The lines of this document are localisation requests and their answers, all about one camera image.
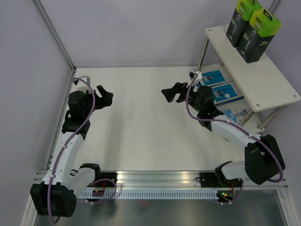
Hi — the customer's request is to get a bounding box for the green black Gillette box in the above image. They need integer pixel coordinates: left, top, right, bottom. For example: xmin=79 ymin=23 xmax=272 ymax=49
xmin=226 ymin=0 xmax=262 ymax=48
xmin=237 ymin=8 xmax=282 ymax=64

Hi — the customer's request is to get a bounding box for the aluminium front rail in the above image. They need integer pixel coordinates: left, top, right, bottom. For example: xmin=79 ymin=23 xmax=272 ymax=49
xmin=35 ymin=170 xmax=289 ymax=189

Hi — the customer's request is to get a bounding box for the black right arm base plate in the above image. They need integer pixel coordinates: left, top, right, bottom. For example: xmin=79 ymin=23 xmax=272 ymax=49
xmin=196 ymin=172 xmax=242 ymax=188

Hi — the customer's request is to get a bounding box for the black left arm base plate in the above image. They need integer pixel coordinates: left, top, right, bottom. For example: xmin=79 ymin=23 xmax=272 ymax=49
xmin=88 ymin=171 xmax=118 ymax=189

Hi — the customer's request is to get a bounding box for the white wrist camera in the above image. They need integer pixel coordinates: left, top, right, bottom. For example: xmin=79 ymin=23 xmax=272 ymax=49
xmin=189 ymin=70 xmax=203 ymax=82
xmin=73 ymin=75 xmax=90 ymax=93

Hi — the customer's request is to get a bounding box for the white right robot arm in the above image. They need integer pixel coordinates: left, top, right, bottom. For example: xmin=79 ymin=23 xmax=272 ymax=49
xmin=161 ymin=82 xmax=285 ymax=186

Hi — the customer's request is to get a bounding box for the white slotted cable duct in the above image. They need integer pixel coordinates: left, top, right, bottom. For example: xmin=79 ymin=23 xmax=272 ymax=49
xmin=78 ymin=189 xmax=218 ymax=200

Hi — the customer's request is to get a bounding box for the white two-tier shelf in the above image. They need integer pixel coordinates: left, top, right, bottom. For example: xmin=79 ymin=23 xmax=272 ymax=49
xmin=197 ymin=25 xmax=301 ymax=132

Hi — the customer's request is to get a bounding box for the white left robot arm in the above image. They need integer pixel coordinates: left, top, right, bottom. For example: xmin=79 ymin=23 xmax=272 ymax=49
xmin=30 ymin=85 xmax=113 ymax=217

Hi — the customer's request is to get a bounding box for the blue Harry's razor box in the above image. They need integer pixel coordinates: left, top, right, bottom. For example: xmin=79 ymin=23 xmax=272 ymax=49
xmin=212 ymin=82 xmax=244 ymax=106
xmin=200 ymin=70 xmax=227 ymax=86

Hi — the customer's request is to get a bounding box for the aluminium frame post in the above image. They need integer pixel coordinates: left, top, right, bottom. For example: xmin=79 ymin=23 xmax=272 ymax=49
xmin=32 ymin=0 xmax=76 ymax=72
xmin=269 ymin=0 xmax=282 ymax=14

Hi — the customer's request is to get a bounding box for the clear blue razor blister pack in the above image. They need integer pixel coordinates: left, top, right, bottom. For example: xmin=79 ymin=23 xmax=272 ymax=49
xmin=223 ymin=107 xmax=248 ymax=124

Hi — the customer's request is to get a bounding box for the right aluminium frame post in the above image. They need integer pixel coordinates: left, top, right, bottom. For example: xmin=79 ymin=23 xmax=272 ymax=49
xmin=269 ymin=0 xmax=282 ymax=14

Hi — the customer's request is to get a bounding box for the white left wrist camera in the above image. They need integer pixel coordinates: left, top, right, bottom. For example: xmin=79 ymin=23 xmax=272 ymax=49
xmin=73 ymin=75 xmax=90 ymax=93

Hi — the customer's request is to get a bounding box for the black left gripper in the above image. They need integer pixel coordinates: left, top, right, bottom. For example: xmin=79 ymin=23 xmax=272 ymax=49
xmin=83 ymin=85 xmax=113 ymax=117

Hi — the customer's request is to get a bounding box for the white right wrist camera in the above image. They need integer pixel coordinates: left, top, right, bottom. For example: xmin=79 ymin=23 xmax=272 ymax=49
xmin=189 ymin=70 xmax=203 ymax=82

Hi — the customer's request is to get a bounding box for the left aluminium frame post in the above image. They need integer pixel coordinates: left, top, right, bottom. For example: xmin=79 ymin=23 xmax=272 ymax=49
xmin=32 ymin=0 xmax=76 ymax=72

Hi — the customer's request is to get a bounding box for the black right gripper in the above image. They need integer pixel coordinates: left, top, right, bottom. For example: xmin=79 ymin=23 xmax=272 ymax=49
xmin=161 ymin=80 xmax=202 ymax=113

